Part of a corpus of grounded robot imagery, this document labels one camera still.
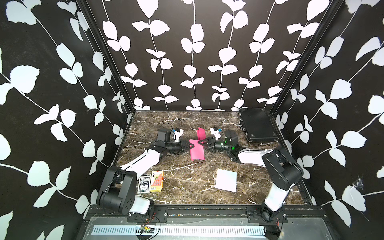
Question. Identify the small circuit board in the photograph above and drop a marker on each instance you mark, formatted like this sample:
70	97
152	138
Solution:
146	229

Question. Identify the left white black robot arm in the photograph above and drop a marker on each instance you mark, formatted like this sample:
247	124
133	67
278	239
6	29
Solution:
118	191

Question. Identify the pink square paper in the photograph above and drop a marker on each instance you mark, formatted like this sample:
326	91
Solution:
197	152
201	133

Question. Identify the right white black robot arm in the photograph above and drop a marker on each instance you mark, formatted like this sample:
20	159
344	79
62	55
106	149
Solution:
283	169

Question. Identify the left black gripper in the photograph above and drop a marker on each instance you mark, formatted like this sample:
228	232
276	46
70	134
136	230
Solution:
182	146

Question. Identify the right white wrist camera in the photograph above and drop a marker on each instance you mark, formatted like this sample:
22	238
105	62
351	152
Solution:
216	132

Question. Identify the white perforated strip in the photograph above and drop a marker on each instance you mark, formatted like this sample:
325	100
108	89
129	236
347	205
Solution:
200	231

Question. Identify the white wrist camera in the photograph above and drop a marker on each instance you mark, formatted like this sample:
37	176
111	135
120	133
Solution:
216	132
177	134

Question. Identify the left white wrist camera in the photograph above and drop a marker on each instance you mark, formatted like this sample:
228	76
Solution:
177	134

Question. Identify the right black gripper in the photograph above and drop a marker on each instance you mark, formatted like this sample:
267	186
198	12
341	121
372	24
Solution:
212	144

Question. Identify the black white card deck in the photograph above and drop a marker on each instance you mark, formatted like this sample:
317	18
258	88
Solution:
144	184

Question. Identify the black carrying case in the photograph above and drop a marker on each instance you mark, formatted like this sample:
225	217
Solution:
257	125

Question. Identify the black front mounting rail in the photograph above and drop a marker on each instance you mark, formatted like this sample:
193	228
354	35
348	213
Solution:
251	213

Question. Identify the yellow red card box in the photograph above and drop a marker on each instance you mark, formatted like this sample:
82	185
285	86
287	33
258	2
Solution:
157	181

